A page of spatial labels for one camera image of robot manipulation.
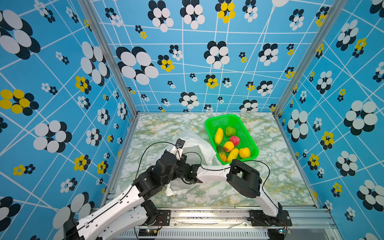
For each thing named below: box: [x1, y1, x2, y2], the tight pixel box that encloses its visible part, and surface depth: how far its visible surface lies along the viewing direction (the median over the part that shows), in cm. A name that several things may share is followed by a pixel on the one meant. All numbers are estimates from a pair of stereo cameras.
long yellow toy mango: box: [215, 127, 224, 145], surface depth 102 cm
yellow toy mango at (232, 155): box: [227, 148, 239, 163], surface depth 94 cm
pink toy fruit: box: [229, 136, 240, 147], surface depth 98 cm
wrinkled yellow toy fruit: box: [239, 147, 251, 159], surface depth 93 cm
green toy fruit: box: [225, 126, 236, 137], surface depth 104 cm
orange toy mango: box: [216, 145, 228, 162], surface depth 94 cm
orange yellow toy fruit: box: [224, 141, 235, 153], surface depth 96 cm
